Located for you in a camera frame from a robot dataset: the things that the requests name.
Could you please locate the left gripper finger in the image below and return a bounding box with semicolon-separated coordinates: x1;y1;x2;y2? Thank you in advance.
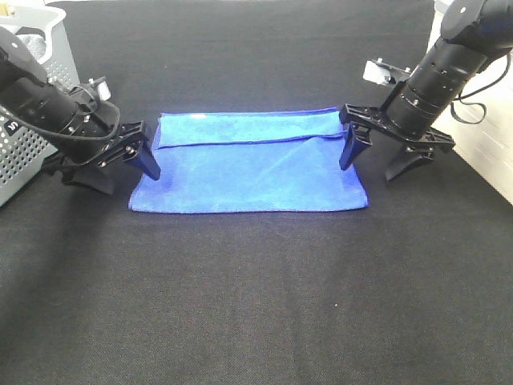
123;140;161;180
62;164;115;195

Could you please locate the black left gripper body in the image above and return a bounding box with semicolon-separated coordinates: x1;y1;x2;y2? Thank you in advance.
39;86;147;175

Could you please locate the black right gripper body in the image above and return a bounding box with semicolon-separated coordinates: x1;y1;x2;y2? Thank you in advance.
339;104;455;153

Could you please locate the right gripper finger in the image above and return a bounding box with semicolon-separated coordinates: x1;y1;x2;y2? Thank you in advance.
386;151;434;181
339;122;372;171

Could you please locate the blue microfiber towel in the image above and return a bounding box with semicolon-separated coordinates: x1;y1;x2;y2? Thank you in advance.
129;107;368;214

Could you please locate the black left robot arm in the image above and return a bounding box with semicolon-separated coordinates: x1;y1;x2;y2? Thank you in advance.
1;28;161;195

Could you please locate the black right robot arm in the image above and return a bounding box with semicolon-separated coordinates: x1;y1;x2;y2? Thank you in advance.
339;1;512;180

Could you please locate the white plastic storage box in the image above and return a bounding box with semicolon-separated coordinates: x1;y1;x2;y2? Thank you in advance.
424;0;513;208

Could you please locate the grey perforated plastic basket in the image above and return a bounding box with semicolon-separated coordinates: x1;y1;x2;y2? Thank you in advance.
0;4;83;209

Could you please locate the black basket brand label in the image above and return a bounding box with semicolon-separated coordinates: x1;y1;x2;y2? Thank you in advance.
3;120;19;136

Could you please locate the grey towel in basket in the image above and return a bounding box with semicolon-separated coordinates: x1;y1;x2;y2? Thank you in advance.
18;34;46;63

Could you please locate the black tablecloth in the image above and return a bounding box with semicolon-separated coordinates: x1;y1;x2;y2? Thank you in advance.
1;1;512;384

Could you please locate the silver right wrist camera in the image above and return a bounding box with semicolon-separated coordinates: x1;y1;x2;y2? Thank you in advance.
362;58;413;87

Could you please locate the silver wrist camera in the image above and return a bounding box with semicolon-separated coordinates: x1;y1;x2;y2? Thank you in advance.
362;58;413;87
87;76;111;101

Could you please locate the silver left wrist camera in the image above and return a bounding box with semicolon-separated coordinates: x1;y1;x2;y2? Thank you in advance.
87;76;111;101

